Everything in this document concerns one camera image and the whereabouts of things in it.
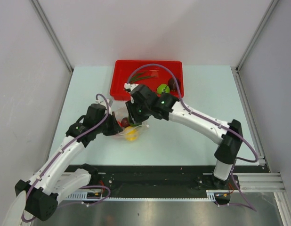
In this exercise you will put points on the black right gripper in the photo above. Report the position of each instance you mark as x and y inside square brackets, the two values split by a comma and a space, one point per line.
[135, 118]

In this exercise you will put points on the aluminium frame post right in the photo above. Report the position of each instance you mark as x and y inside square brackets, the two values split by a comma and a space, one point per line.
[258, 32]

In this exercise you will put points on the yellow fake lemon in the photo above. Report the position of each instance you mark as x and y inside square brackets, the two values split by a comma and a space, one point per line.
[131, 133]

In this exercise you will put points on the clear zip top bag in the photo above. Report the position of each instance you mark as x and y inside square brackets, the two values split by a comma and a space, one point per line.
[123, 113]

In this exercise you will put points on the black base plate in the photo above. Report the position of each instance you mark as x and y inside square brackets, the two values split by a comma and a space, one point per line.
[158, 182]

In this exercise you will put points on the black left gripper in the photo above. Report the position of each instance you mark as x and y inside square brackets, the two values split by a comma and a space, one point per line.
[115, 128]

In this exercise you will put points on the red plastic tray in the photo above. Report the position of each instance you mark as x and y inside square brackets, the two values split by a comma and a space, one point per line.
[124, 68]

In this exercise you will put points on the green fake ball fruit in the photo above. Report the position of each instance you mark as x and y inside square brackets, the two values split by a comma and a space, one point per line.
[163, 88]

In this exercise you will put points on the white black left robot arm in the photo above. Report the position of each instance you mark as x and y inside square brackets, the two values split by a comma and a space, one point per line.
[45, 190]

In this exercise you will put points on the green fake chive sprig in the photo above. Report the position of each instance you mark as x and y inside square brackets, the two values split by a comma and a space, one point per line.
[141, 76]

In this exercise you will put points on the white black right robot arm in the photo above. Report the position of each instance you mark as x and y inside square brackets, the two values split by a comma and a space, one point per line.
[227, 135]

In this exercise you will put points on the aluminium frame post left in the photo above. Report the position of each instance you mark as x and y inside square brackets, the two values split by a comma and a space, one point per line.
[51, 33]

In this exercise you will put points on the dark red fake fruit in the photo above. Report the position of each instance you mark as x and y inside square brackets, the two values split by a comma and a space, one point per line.
[172, 84]

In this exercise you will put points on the dark brown fake food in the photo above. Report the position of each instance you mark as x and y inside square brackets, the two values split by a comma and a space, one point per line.
[125, 122]

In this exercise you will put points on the aluminium frame post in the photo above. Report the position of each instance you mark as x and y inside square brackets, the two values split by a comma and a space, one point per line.
[51, 33]
[258, 32]

